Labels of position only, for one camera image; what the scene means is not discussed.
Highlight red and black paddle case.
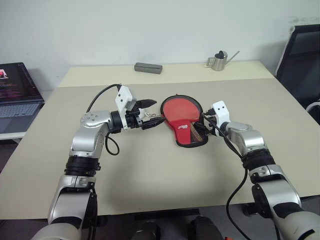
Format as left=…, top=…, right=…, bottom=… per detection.
left=159, top=93, right=210, bottom=149

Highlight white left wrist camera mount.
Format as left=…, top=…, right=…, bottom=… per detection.
left=114, top=84, right=137, bottom=131

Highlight grey rectangular box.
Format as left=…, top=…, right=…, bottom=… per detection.
left=134, top=62, right=163, bottom=75

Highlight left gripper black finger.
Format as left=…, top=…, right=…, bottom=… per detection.
left=141, top=116, right=166, bottom=130
left=136, top=99, right=158, bottom=110

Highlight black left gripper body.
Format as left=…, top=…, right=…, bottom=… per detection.
left=124, top=99, right=146, bottom=131

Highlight black table frame bar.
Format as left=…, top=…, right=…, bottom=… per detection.
left=134, top=208, right=201, bottom=221

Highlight dark rounded shape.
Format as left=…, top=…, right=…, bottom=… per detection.
left=189, top=216, right=222, bottom=240
left=136, top=219, right=161, bottom=240

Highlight red table tennis paddle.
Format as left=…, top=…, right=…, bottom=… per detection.
left=161, top=97, right=205, bottom=144

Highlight white side desk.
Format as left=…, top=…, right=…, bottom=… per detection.
left=0, top=129, right=27, bottom=146

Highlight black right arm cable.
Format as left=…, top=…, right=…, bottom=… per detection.
left=201, top=113, right=251, bottom=240

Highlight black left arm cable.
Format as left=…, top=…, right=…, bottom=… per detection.
left=82, top=83, right=123, bottom=240

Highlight black mesh office chair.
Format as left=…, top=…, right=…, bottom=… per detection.
left=274, top=24, right=320, bottom=123

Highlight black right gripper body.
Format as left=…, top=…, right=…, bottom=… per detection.
left=203, top=107, right=220, bottom=138

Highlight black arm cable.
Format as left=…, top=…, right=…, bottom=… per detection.
left=201, top=113, right=251, bottom=240
left=82, top=83, right=123, bottom=240

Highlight open laptop computer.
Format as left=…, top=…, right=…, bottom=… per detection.
left=0, top=62, right=46, bottom=135

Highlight stainless steel watering can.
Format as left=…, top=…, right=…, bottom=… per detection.
left=206, top=50, right=241, bottom=72

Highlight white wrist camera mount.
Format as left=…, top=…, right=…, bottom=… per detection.
left=211, top=100, right=231, bottom=138
left=114, top=84, right=137, bottom=131

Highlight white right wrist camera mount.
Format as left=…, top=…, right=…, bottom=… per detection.
left=211, top=100, right=231, bottom=138

